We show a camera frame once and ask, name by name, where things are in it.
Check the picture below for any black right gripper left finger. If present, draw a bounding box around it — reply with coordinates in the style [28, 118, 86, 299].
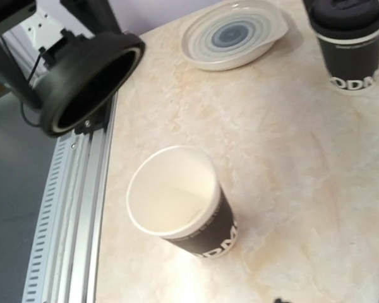
[274, 297, 291, 303]

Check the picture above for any black paper coffee cup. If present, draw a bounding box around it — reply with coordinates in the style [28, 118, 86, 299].
[316, 29, 379, 95]

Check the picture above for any black plastic cup lid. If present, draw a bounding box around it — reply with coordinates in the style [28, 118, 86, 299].
[308, 1, 379, 40]

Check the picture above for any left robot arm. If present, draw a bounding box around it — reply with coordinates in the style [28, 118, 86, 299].
[0, 1, 121, 109]

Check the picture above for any aluminium front rail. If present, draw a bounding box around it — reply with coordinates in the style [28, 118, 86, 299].
[22, 96, 117, 302]

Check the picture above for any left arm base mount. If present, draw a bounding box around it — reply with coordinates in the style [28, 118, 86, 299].
[74, 104, 111, 135]

